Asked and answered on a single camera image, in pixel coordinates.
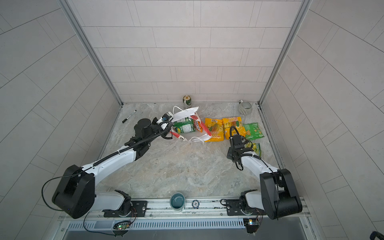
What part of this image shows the left circuit board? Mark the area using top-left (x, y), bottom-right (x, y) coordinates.
top-left (112, 221), bottom-right (132, 237)

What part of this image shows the orange snack packet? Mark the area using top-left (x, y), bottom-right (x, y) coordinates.
top-left (191, 114), bottom-right (203, 133)

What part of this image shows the red white paper gift bag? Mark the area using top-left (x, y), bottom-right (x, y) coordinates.
top-left (169, 106), bottom-right (212, 143)

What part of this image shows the green yellow snack packet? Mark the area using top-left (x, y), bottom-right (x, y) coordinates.
top-left (252, 143), bottom-right (262, 157)

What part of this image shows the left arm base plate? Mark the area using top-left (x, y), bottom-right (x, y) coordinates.
top-left (102, 201), bottom-right (148, 218)

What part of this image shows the aluminium rail frame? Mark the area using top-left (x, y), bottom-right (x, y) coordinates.
top-left (52, 197), bottom-right (320, 240)

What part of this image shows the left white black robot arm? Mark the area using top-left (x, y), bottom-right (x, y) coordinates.
top-left (52, 119), bottom-right (172, 219)

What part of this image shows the green white drink can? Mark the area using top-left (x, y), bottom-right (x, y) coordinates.
top-left (183, 95), bottom-right (192, 109)

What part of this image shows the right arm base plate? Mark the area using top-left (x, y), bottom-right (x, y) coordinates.
top-left (220, 199), bottom-right (266, 216)

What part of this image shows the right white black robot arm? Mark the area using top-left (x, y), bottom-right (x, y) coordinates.
top-left (227, 126), bottom-right (303, 220)

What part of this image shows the circuit board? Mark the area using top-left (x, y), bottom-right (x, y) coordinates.
top-left (112, 221), bottom-right (132, 237)
top-left (243, 219), bottom-right (260, 234)

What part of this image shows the black marker pen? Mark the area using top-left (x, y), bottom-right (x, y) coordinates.
top-left (122, 110), bottom-right (137, 124)

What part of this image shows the right circuit board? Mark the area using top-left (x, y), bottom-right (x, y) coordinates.
top-left (243, 219), bottom-right (260, 234)

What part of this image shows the green white snack packet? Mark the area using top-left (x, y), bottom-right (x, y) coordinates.
top-left (173, 117), bottom-right (196, 134)

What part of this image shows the striped ceramic mug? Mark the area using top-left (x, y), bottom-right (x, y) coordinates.
top-left (238, 100), bottom-right (253, 116)

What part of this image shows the blue white poker chip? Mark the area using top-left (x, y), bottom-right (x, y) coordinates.
top-left (192, 200), bottom-right (200, 209)

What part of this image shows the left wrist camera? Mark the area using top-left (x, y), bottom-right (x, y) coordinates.
top-left (157, 112), bottom-right (174, 124)

